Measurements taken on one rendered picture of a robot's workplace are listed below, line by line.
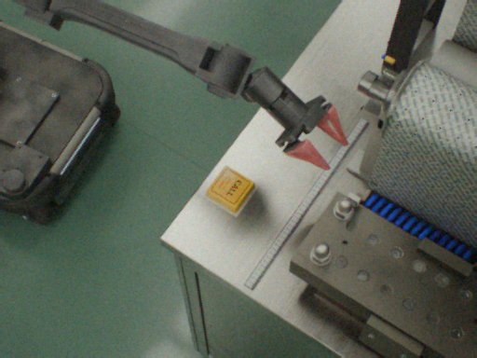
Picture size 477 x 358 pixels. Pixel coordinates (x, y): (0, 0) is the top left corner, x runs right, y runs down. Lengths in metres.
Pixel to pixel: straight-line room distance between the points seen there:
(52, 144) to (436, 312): 1.41
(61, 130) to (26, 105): 0.13
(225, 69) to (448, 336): 0.58
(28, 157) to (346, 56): 1.05
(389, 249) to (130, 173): 1.37
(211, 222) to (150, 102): 1.25
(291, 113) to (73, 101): 1.25
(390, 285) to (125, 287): 1.24
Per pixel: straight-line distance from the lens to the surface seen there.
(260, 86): 1.35
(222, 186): 1.56
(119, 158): 2.66
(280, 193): 1.58
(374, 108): 1.41
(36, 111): 2.49
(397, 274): 1.40
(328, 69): 1.73
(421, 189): 1.37
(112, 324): 2.45
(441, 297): 1.41
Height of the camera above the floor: 2.33
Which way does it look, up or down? 64 degrees down
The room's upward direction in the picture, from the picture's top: 1 degrees counter-clockwise
